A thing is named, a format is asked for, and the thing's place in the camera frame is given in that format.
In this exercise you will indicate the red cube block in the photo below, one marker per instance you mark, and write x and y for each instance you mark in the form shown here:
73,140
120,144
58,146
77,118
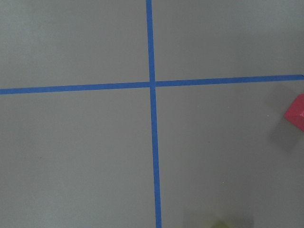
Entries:
295,113

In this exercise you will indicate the yellow cube block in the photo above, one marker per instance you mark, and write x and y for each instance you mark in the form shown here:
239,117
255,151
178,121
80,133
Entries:
220,224

